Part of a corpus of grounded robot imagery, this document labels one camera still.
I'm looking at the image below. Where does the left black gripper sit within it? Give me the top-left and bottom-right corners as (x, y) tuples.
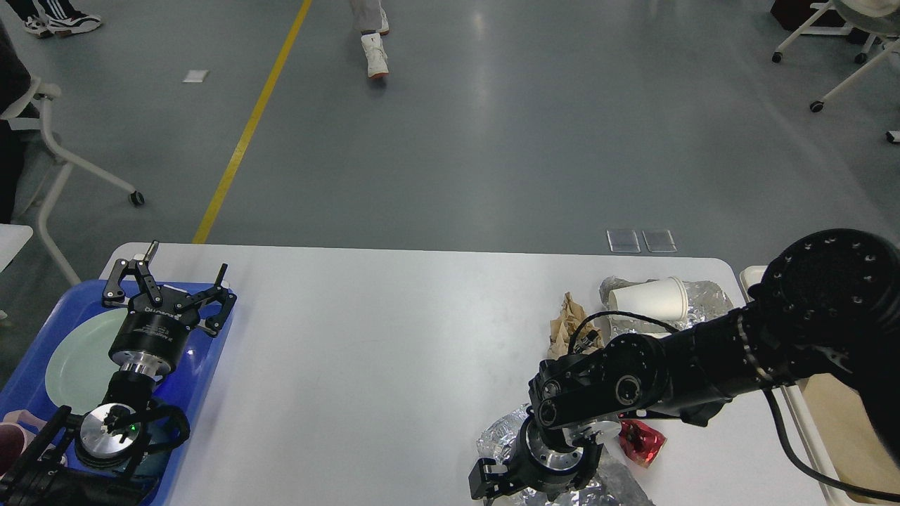
(101, 240), (237, 377)

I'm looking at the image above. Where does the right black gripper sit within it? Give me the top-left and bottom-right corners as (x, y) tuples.
(468, 415), (603, 502)

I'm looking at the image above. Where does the light green plate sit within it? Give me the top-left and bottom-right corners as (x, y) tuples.
(45, 309), (171, 415)

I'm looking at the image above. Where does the aluminium foil sheet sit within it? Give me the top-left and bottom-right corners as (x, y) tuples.
(476, 404), (654, 505)

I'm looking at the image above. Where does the pink home mug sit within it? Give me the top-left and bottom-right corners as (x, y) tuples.
(1, 410), (47, 475)

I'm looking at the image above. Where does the large brown paper bag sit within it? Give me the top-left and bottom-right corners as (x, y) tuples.
(799, 374), (899, 493)

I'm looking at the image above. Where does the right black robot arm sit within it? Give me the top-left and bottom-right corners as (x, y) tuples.
(469, 228), (899, 505)

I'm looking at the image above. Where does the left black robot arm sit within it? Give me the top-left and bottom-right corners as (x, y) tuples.
(2, 242), (238, 505)

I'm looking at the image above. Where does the blue plastic tray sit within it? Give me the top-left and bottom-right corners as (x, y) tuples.
(0, 280), (236, 506)

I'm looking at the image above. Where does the dark teal home mug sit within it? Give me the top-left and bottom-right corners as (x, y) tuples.
(133, 404), (191, 481)

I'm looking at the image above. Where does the red snack wrapper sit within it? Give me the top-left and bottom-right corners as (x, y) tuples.
(618, 420), (667, 469)

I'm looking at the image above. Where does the white side table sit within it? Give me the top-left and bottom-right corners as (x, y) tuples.
(0, 223), (34, 273)

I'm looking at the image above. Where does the crumpled brown paper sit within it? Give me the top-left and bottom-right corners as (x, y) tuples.
(546, 292), (603, 359)

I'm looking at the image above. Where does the lying white paper cup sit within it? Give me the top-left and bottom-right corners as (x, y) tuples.
(608, 278), (688, 321)

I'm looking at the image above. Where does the small crumpled foil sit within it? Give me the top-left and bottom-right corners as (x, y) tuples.
(599, 276), (734, 331)

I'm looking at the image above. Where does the person in striped trousers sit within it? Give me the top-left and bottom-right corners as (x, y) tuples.
(6, 1), (103, 39)

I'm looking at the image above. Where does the person in white shoes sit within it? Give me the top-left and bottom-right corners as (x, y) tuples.
(348, 1), (390, 80)

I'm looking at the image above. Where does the beige plastic bin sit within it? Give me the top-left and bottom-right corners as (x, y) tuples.
(738, 266), (897, 505)

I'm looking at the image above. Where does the white chair base right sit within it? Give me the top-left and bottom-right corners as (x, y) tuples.
(769, 1), (898, 113)

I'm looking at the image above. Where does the white chair frame left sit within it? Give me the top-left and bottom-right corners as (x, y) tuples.
(2, 76), (146, 286)

